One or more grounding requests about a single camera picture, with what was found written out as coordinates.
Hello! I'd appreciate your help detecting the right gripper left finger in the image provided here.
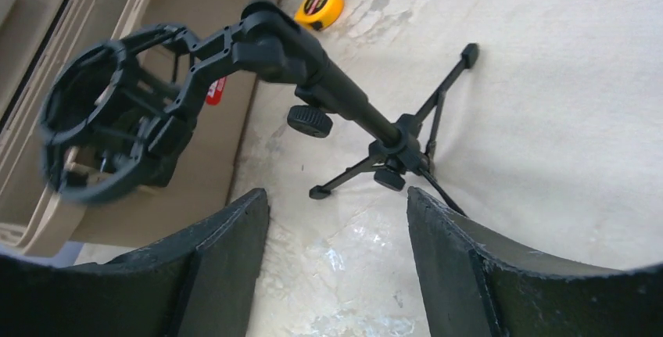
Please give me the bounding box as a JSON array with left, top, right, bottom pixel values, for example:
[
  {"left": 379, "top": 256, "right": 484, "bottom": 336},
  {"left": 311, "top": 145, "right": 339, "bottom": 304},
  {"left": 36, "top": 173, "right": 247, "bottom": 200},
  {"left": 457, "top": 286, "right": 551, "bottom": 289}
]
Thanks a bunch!
[{"left": 1, "top": 188, "right": 270, "bottom": 336}]

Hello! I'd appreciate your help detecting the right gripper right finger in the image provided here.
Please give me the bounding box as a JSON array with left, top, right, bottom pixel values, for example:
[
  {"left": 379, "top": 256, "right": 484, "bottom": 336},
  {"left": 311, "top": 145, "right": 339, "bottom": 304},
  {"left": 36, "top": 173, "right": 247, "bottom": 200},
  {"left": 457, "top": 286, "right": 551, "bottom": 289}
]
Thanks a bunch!
[{"left": 407, "top": 187, "right": 662, "bottom": 336}]

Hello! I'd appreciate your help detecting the black tripod mic stand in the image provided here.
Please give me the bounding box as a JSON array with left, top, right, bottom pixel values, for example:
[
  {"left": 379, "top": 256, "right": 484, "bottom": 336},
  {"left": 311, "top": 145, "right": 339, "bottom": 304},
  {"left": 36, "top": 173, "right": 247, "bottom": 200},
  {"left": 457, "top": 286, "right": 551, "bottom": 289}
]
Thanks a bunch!
[{"left": 39, "top": 0, "right": 480, "bottom": 204}]

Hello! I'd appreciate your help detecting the yellow tape measure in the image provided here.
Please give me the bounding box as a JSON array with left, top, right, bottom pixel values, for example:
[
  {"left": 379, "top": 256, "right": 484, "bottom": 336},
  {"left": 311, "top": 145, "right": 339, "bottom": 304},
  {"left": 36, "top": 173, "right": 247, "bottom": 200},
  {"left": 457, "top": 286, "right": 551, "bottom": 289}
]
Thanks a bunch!
[{"left": 294, "top": 0, "right": 345, "bottom": 31}]

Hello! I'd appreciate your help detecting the tan hard equipment case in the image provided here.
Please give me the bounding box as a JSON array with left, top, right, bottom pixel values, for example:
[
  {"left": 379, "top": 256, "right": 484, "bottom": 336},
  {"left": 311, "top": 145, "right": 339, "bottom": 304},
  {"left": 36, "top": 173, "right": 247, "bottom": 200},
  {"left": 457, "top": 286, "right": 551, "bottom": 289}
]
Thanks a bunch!
[{"left": 1, "top": 0, "right": 275, "bottom": 256}]

